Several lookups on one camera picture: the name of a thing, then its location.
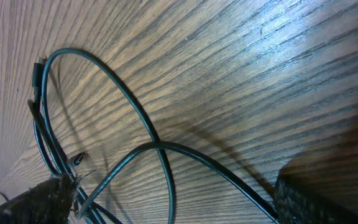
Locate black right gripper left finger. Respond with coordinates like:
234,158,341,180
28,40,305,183
0,173,80,224

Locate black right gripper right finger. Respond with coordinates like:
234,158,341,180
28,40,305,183
274,175,358,224

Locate black braided usb cable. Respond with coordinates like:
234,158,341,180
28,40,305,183
0,55,124,224

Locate black smooth usb cable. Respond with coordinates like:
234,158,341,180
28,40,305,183
40,47,281,224

